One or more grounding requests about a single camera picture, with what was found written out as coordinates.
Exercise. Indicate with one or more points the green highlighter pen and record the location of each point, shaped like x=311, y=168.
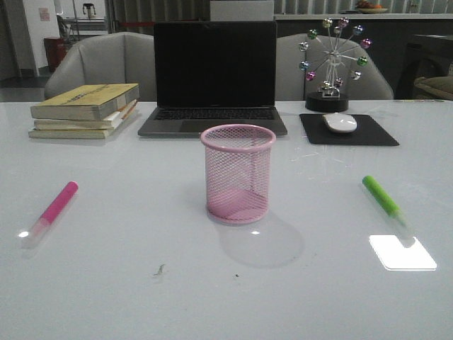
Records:
x=404, y=231

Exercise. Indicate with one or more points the pink highlighter pen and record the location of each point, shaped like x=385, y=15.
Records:
x=31, y=237

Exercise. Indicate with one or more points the pink mesh pen holder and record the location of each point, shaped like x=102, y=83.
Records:
x=237, y=172

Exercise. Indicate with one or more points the grey laptop black screen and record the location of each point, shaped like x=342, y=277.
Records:
x=212, y=73

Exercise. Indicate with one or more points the white computer mouse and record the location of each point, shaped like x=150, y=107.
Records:
x=340, y=122

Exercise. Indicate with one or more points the middle cream book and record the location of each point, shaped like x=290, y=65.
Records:
x=109, y=123

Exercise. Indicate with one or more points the right grey armchair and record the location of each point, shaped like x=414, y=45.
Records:
x=361, y=83

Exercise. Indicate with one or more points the grey armchair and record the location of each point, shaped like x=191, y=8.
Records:
x=116, y=58
x=361, y=83

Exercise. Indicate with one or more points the black mouse pad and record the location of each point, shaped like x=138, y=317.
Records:
x=368, y=132

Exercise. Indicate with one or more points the bottom yellow book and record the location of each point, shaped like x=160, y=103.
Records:
x=71, y=134

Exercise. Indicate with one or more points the yellow book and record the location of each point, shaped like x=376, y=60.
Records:
x=71, y=134
x=87, y=102

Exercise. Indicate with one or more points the left grey armchair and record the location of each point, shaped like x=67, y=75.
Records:
x=116, y=58

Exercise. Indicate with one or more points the top yellow book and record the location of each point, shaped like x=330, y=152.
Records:
x=87, y=102

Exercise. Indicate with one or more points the ferris wheel desk ornament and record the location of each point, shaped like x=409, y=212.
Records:
x=328, y=98

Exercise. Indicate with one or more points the red bin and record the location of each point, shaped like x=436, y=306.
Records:
x=55, y=52

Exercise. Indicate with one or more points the fruit bowl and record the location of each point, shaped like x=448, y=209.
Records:
x=367, y=7

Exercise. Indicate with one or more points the beige cushion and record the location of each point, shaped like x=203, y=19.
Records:
x=439, y=87

